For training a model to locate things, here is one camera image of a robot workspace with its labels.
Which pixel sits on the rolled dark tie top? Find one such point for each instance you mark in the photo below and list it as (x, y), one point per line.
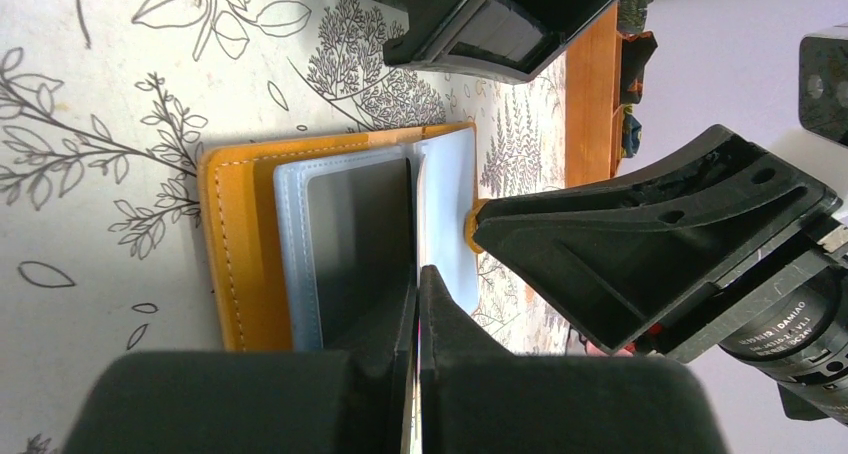
(632, 16)

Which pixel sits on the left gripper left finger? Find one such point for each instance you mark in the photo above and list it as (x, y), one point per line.
(377, 400)

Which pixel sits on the black plastic card box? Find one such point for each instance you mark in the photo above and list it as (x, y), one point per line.
(509, 41)

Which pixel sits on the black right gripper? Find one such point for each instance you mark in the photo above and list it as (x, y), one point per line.
(722, 243)

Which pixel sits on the floral patterned table mat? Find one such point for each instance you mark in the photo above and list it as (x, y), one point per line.
(106, 107)

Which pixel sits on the dark credit card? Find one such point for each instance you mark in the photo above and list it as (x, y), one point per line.
(361, 239)

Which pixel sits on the yellow leather card holder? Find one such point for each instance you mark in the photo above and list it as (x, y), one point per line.
(240, 225)

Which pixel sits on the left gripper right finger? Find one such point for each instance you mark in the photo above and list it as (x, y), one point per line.
(457, 414)

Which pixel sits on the orange wooden compartment tray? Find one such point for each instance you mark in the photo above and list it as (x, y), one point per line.
(593, 112)

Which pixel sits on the rolled green tie right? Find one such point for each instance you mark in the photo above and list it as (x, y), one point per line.
(631, 133)

